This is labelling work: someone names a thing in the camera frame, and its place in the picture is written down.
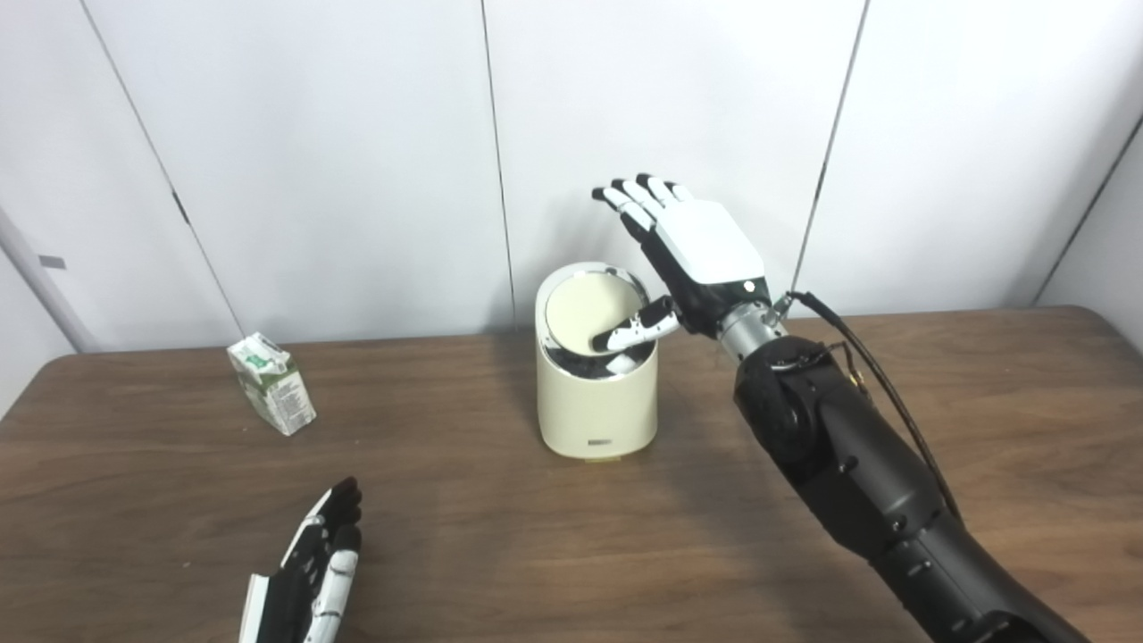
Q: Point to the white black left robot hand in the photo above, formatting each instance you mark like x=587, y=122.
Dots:
x=304, y=589

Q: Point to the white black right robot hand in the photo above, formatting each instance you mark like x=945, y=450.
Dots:
x=714, y=246

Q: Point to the round cream bin lid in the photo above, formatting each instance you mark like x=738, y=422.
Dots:
x=576, y=313

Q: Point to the green white milk carton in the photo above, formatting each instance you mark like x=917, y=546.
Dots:
x=275, y=388

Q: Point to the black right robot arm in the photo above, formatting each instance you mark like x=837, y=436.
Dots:
x=857, y=455

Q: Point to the cream-colored bin body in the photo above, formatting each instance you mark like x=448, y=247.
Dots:
x=594, y=406

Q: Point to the white wall post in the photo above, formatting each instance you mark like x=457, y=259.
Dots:
x=45, y=286

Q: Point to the small grey wall sticker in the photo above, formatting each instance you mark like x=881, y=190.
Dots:
x=52, y=263

